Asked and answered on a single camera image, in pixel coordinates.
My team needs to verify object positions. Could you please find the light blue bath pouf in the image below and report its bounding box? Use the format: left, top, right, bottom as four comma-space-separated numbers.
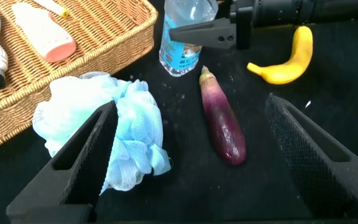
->
32, 71, 173, 195

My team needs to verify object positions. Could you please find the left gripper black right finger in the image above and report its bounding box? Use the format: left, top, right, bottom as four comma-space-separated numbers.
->
265, 93, 358, 218

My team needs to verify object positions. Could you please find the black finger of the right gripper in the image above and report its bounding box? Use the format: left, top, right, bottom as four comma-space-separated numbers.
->
168, 17, 239, 50

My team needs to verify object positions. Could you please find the white stick with yellow tip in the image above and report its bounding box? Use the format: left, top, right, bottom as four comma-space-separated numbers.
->
32, 0, 70, 18

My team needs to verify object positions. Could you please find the pink lotion bottle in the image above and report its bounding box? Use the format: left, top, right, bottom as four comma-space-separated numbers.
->
11, 2, 78, 63

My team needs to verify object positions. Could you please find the clear water bottle blue cap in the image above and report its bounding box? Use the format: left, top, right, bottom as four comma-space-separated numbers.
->
158, 0, 219, 78

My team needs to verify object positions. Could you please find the wicker basket with toiletries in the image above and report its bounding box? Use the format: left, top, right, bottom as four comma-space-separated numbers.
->
0, 0, 159, 157

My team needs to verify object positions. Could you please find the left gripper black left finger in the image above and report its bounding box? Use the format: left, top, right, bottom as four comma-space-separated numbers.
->
6, 100, 119, 224

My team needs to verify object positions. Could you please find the yellow banana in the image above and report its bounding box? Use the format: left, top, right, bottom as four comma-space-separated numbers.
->
246, 25, 314, 85

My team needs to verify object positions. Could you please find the purple eggplant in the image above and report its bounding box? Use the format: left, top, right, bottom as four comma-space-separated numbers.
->
199, 65, 247, 166

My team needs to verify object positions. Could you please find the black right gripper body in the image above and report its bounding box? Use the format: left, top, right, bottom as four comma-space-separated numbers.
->
228, 0, 260, 50

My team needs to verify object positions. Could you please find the black table cloth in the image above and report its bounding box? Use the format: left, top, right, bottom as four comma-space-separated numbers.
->
0, 0, 358, 224

